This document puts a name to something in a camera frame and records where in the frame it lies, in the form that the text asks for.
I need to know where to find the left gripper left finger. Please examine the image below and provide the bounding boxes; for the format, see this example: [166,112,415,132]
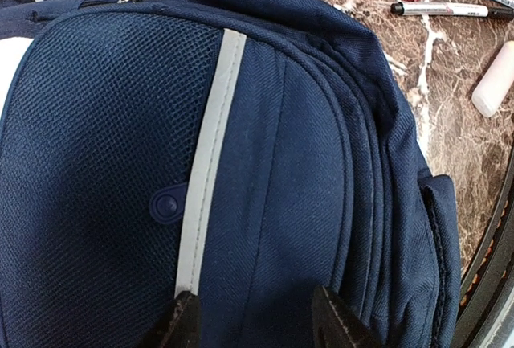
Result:
[138,291,201,348]

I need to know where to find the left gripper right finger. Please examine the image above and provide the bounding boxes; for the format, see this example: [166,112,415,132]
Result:
[312,286,377,348]

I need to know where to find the navy blue student backpack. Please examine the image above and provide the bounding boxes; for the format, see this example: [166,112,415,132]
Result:
[1,0,461,347]

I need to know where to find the yellow tip highlighter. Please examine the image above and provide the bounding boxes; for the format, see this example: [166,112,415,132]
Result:
[471,41,513,118]

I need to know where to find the black cap white marker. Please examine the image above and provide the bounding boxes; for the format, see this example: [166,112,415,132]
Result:
[390,2,513,20]

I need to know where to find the black front rail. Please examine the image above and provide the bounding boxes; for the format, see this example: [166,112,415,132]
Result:
[453,186,514,348]

